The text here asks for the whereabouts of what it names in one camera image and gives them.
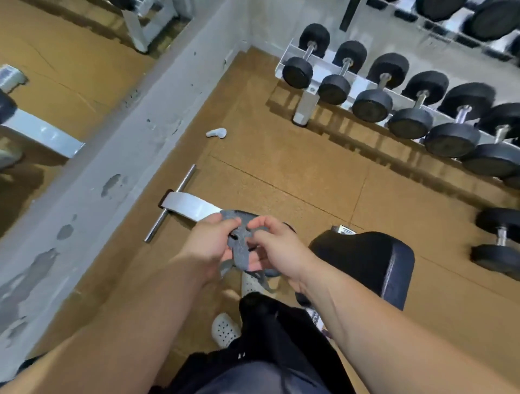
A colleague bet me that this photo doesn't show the person's right hand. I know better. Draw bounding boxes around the person's right hand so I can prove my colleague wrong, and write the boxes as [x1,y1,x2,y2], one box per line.
[245,215,322,295]

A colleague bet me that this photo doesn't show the person's left hand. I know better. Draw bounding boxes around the person's left hand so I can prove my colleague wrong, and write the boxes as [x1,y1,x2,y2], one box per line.
[180,213,243,285]

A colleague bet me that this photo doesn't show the grey cleaning cloth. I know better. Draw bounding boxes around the grey cleaning cloth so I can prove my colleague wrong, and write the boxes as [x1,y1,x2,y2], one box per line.
[219,209,285,294]

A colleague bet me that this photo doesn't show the white exercise machine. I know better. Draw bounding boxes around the white exercise machine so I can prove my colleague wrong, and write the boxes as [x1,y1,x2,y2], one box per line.
[144,164,416,338]

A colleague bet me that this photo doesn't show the person's left forearm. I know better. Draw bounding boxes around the person's left forearm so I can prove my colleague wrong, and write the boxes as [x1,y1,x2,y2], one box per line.
[0,251,212,394]

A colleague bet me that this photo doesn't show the person's right forearm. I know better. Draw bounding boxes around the person's right forearm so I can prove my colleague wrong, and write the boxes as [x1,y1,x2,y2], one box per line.
[298,264,520,394]

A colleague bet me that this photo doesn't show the white perforated right shoe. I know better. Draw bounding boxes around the white perforated right shoe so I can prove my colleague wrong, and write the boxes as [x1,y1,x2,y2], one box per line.
[242,271,277,299]

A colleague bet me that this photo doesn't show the white perforated shoe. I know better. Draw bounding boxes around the white perforated shoe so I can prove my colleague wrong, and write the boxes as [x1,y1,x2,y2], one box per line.
[242,271,277,299]
[211,312,243,349]

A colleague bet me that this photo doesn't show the black trousers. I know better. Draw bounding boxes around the black trousers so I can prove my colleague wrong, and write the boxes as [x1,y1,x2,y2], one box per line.
[148,292,356,394]

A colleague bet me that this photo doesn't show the white perforated left shoe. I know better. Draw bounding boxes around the white perforated left shoe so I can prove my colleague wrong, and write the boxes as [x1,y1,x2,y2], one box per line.
[211,312,243,349]

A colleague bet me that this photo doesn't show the grey-blue shirt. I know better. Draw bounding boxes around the grey-blue shirt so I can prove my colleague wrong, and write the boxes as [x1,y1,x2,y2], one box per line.
[194,361,332,394]

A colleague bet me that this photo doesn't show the row of black dumbbells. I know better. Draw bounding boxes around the row of black dumbbells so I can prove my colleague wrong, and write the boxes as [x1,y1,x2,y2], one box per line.
[282,0,520,189]

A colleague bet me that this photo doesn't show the black rubber dumbbell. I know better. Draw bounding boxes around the black rubber dumbbell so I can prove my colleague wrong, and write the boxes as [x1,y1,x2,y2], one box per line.
[470,207,520,281]

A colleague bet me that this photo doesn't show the wall mirror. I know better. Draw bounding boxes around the wall mirror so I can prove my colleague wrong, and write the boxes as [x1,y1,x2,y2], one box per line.
[0,0,196,238]

